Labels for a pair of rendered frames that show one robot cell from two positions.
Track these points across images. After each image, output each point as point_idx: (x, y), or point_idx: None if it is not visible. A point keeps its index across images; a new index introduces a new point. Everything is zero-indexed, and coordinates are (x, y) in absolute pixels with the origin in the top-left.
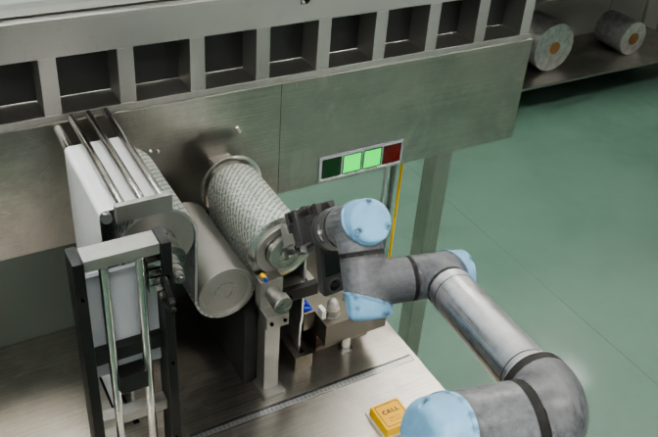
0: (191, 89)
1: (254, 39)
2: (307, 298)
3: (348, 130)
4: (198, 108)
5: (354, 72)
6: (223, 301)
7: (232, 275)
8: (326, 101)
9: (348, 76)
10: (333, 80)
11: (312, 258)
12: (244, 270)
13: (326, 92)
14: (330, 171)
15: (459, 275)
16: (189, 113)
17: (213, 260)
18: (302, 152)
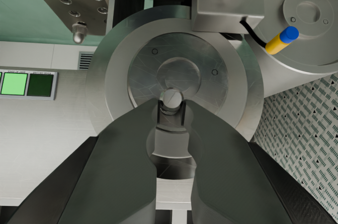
0: (186, 211)
1: None
2: None
3: (16, 123)
4: (181, 191)
5: (1, 195)
6: None
7: (292, 49)
8: (39, 166)
9: (10, 192)
10: (29, 191)
11: None
12: (272, 55)
13: (39, 178)
14: (41, 80)
15: None
16: (190, 188)
17: (297, 85)
18: (73, 111)
